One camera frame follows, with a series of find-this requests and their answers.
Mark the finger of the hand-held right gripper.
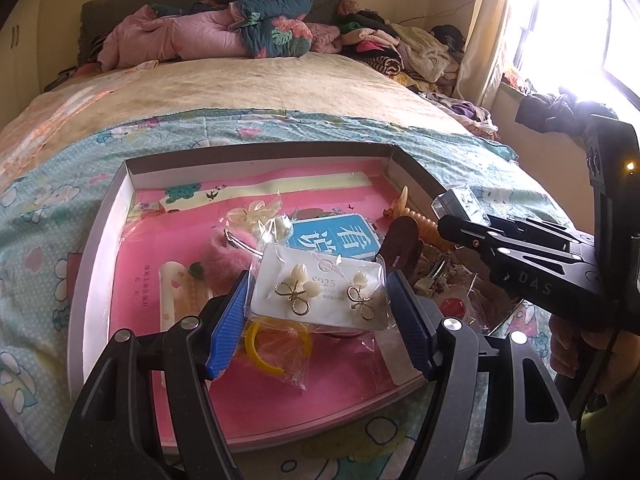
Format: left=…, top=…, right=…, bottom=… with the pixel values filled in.
left=487, top=245, right=601, bottom=313
left=436, top=214, right=583, bottom=257

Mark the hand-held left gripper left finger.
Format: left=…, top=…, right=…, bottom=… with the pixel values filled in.
left=52, top=270, right=251, bottom=480

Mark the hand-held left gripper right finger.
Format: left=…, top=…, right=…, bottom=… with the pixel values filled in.
left=385, top=270, right=583, bottom=480

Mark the small clear plastic packet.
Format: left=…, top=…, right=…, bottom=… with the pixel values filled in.
left=431, top=185, right=491, bottom=226

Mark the silver metal hair clip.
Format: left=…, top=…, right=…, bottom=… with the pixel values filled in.
left=415, top=255, right=451, bottom=293

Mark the clear plastic bag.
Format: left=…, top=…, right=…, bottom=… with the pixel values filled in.
left=415, top=240, right=506, bottom=336

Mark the white card with gold earrings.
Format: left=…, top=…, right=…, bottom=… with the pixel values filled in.
left=247, top=242, right=396, bottom=333

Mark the cardboard box with pink lining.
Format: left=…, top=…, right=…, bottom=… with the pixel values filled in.
left=66, top=141, right=506, bottom=457

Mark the person's right hand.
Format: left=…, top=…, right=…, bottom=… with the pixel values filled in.
left=547, top=310, right=640, bottom=401

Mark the beige spiral hair clip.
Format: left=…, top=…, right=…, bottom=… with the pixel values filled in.
left=400, top=207, right=453, bottom=256

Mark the red round ornament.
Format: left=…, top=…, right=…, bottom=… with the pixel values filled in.
left=435, top=295, right=471, bottom=323

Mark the yellow bangle in bag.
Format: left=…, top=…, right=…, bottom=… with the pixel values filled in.
left=244, top=321, right=313, bottom=376

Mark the white pearl hair clip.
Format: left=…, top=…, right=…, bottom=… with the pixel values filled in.
left=157, top=260, right=221, bottom=333

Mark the pink furry hair clip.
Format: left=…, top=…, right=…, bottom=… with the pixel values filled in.
left=200, top=227, right=266, bottom=296

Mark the dark brown hair clip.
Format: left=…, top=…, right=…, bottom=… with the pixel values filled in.
left=377, top=216, right=426, bottom=281

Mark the orange claw hair clip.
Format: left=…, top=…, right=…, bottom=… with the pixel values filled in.
left=382, top=186, right=411, bottom=221

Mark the dark cloth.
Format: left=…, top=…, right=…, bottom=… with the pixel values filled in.
left=515, top=91, right=608, bottom=136

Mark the blue printed card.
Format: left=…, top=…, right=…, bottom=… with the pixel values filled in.
left=287, top=212, right=381, bottom=263

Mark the window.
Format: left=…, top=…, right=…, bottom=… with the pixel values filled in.
left=500, top=0, right=640, bottom=111

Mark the pile of clothes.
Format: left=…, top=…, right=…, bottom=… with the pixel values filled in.
left=337, top=0, right=501, bottom=138

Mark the cream curtain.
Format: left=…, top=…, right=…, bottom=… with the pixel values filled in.
left=452, top=0, right=526, bottom=108

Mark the cartoon cat print blanket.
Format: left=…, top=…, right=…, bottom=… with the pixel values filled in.
left=0, top=110, right=576, bottom=480

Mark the beige bedsheet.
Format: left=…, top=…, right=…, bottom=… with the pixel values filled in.
left=0, top=52, right=476, bottom=181

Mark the pink fuzzy blanket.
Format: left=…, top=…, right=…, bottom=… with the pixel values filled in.
left=305, top=22, right=343, bottom=55

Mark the dark floral quilt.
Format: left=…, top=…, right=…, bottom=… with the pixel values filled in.
left=190, top=0, right=316, bottom=59

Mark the pink quilt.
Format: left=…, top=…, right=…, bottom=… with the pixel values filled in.
left=96, top=4, right=251, bottom=71

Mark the grey headboard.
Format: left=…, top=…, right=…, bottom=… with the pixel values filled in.
left=77, top=0, right=351, bottom=66

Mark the cream wardrobe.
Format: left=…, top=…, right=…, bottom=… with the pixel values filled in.
left=0, top=0, right=51, bottom=126

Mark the black wall cable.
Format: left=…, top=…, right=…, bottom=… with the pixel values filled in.
left=395, top=0, right=476, bottom=26

